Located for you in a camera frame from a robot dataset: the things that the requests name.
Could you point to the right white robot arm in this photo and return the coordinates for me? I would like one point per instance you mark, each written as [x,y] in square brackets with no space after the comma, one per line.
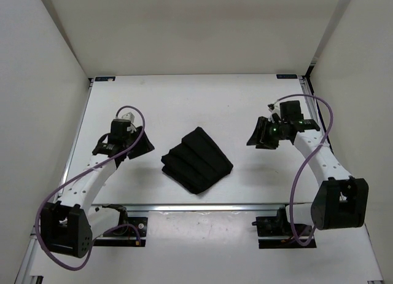
[341,199]

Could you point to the right blue corner label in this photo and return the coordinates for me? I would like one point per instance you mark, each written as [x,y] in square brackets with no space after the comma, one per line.
[286,76]

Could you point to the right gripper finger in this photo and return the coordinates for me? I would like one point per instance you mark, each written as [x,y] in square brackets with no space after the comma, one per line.
[254,140]
[263,134]

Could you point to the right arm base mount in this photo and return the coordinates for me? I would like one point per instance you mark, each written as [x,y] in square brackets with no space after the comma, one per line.
[274,232]

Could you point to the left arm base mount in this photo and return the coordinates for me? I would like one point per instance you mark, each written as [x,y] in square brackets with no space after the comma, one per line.
[114,226]

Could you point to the blue corner label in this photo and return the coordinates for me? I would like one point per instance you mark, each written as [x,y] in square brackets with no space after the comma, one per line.
[286,76]
[105,78]

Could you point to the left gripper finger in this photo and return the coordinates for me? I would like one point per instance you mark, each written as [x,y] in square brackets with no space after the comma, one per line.
[136,151]
[144,144]

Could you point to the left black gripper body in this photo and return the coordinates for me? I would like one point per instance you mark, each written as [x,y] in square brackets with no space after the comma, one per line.
[131,142]

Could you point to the left blue corner label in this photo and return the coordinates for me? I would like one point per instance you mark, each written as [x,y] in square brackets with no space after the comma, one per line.
[105,78]

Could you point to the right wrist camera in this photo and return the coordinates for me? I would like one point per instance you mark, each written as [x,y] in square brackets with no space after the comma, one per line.
[275,114]

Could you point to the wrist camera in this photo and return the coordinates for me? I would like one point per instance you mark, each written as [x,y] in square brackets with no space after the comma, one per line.
[275,114]
[127,118]

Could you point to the black pleated skirt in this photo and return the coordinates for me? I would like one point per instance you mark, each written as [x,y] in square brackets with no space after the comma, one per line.
[197,163]

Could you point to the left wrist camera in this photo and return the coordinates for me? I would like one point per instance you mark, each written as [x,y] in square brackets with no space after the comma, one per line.
[127,118]

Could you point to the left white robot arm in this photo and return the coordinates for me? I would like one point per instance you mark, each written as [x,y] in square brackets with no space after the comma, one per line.
[70,225]

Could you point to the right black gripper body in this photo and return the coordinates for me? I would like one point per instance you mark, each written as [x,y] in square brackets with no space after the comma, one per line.
[276,133]

